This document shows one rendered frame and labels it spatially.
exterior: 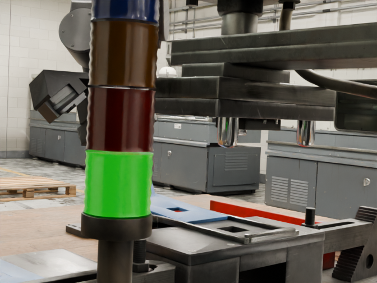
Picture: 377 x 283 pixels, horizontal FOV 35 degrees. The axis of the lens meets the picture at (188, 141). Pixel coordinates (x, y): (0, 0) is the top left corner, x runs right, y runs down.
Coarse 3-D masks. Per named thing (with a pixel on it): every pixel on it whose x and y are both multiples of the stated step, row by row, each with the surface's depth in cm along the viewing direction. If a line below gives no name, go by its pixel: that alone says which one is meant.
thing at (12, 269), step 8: (0, 264) 67; (8, 264) 67; (0, 272) 64; (8, 272) 64; (16, 272) 64; (24, 272) 65; (0, 280) 61; (8, 280) 61; (16, 280) 62; (24, 280) 62
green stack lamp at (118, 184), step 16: (96, 160) 32; (112, 160) 31; (128, 160) 31; (144, 160) 32; (96, 176) 32; (112, 176) 31; (128, 176) 31; (144, 176) 32; (96, 192) 32; (112, 192) 31; (128, 192) 32; (144, 192) 32; (96, 208) 32; (112, 208) 31; (128, 208) 32; (144, 208) 32
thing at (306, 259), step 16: (160, 256) 54; (240, 256) 56; (256, 256) 57; (272, 256) 59; (288, 256) 60; (304, 256) 62; (320, 256) 64; (176, 272) 52; (192, 272) 51; (208, 272) 53; (224, 272) 54; (240, 272) 65; (256, 272) 63; (272, 272) 62; (288, 272) 61; (304, 272) 62; (320, 272) 64
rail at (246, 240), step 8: (160, 216) 66; (168, 224) 65; (176, 224) 64; (184, 224) 63; (192, 224) 62; (208, 232) 60; (216, 232) 59; (224, 232) 59; (232, 240) 57; (240, 240) 57; (248, 240) 56
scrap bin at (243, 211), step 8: (216, 200) 99; (216, 208) 99; (224, 208) 98; (232, 208) 96; (240, 208) 95; (248, 208) 94; (240, 216) 95; (248, 216) 94; (264, 216) 91; (272, 216) 90; (280, 216) 89; (288, 216) 88; (296, 224) 87; (328, 256) 81; (328, 264) 81
